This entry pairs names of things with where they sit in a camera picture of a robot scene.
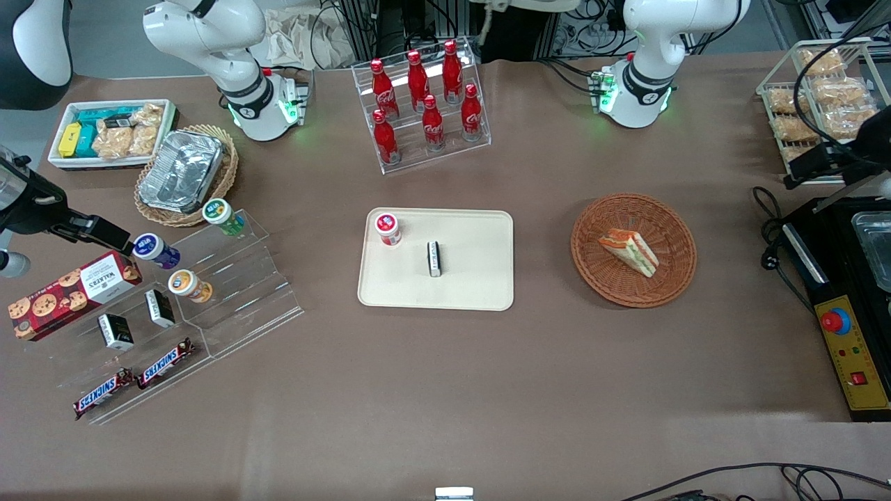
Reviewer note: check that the light wicker basket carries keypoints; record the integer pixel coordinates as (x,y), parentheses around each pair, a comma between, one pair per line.
(226,174)

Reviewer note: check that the black appliance with yellow panel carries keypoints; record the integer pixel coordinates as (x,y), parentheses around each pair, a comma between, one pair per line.
(835,278)

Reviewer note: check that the small black box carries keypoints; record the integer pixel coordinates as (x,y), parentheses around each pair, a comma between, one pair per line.
(115,332)
(434,259)
(160,308)

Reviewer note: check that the long teal snack box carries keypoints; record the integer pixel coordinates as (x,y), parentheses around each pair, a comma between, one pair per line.
(104,115)

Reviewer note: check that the wrapped bread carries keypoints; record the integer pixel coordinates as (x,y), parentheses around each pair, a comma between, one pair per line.
(839,90)
(846,120)
(800,152)
(783,101)
(823,61)
(797,129)

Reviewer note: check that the green lid snack cup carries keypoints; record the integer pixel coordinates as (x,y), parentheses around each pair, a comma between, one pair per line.
(223,216)

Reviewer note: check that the red lid white cup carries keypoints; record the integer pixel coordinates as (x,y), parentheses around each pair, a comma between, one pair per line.
(388,228)

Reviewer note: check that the beige plastic tray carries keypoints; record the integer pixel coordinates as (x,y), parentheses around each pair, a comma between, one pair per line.
(480,278)

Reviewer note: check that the crumpled beige paper bag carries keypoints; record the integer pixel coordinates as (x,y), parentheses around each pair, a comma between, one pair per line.
(292,42)

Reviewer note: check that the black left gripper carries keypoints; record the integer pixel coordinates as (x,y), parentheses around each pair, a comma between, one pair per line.
(867,141)

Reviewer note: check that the red emergency stop button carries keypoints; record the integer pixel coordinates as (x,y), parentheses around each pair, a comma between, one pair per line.
(835,321)

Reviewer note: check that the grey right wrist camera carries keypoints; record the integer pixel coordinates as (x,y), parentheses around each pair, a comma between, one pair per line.
(12,264)

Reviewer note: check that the Snickers bar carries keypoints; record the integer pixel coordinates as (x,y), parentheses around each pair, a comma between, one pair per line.
(103,394)
(166,363)

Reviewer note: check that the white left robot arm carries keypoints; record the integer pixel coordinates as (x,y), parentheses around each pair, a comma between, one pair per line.
(654,49)

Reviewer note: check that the white plastic bin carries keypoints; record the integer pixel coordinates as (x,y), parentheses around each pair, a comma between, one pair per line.
(62,163)

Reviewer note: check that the brown wicker basket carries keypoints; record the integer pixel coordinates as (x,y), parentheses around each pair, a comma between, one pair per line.
(612,278)

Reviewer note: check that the clear acrylic bottle rack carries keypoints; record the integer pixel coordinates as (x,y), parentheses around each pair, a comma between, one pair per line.
(411,156)

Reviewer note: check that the red Walkers cookie box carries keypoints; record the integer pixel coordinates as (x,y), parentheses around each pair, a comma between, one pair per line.
(69,292)

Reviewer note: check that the clear bag of crackers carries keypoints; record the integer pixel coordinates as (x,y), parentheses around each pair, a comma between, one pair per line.
(113,141)
(146,129)

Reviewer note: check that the yellow snack box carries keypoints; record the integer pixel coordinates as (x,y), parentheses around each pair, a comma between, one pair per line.
(69,140)

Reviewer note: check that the triangular sandwich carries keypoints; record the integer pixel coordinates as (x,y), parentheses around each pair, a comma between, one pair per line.
(630,250)

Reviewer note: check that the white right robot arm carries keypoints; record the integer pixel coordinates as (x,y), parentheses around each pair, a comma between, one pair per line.
(209,35)

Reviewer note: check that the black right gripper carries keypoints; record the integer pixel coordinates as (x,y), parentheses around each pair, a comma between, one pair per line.
(33,211)

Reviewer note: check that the red cola bottle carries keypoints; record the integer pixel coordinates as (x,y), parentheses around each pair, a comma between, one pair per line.
(383,87)
(385,139)
(471,115)
(433,125)
(418,80)
(452,69)

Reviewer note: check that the short teal snack box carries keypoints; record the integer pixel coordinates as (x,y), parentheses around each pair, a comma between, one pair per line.
(86,141)

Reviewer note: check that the blue lid purple cup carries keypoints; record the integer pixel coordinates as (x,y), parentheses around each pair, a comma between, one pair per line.
(156,250)

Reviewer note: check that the aluminium foil tray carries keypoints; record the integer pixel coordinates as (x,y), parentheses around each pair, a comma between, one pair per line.
(181,170)

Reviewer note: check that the orange snack cup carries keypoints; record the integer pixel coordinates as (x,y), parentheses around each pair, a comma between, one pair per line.
(189,285)

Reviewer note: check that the clear acrylic stepped shelf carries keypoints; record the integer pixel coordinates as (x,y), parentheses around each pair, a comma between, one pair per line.
(257,292)
(83,362)

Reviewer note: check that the metal pan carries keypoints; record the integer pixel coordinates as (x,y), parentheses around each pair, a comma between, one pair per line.
(877,250)

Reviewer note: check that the white base connector box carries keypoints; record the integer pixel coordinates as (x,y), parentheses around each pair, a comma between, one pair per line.
(603,89)
(296,97)

